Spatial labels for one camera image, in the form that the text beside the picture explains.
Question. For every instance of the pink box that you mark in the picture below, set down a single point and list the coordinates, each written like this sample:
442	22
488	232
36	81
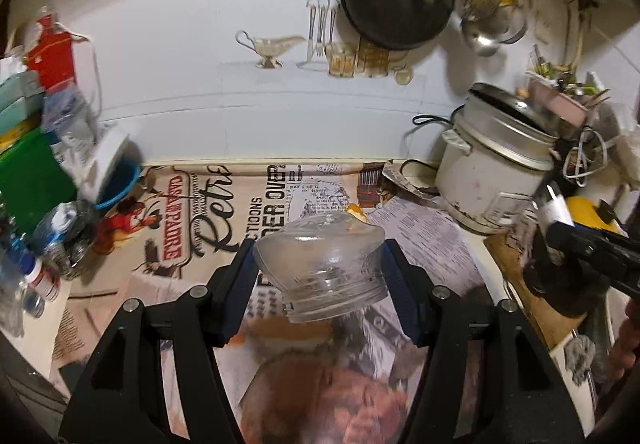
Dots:
557	104

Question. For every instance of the white rice cooker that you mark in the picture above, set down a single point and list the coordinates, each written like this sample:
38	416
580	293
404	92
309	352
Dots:
485	174

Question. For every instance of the clear plastic bottle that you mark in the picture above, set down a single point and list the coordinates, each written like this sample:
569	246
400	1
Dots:
62	234
27	279

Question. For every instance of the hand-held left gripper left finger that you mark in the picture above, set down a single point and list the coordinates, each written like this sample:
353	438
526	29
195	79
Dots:
240	284

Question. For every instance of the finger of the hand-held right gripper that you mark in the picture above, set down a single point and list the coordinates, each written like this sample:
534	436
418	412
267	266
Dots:
600	256

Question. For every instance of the blue plastic bowl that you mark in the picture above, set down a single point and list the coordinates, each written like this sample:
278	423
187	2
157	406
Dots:
122	186

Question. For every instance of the newspaper print tablecloth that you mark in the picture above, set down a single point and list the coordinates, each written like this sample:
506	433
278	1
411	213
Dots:
200	224

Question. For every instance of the green box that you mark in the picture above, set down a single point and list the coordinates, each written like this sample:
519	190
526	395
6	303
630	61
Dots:
30	184

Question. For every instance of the wooden cutting board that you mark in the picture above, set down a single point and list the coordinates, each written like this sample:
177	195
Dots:
530	319

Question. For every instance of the person's right forearm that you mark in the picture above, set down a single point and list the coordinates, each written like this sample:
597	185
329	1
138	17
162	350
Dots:
627	339

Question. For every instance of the grey scrubbing pad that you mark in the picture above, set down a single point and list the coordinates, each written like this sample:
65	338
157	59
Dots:
581	356

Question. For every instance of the stack of teal boxes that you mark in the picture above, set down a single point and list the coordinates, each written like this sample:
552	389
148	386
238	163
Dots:
20	99

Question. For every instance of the clear plastic bag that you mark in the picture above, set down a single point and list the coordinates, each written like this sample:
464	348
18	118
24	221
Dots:
70	124

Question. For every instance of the clear glass jar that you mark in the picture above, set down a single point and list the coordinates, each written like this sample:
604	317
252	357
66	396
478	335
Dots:
320	264

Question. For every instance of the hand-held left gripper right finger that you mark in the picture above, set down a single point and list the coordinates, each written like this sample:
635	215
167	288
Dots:
400	294

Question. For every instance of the steel strainer ladle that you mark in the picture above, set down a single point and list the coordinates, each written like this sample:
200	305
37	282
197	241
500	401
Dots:
515	19

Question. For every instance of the red plastic container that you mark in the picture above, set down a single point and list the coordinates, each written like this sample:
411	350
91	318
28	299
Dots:
50	59

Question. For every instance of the gravy boat wall decal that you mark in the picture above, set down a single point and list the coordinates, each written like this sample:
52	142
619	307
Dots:
270	47

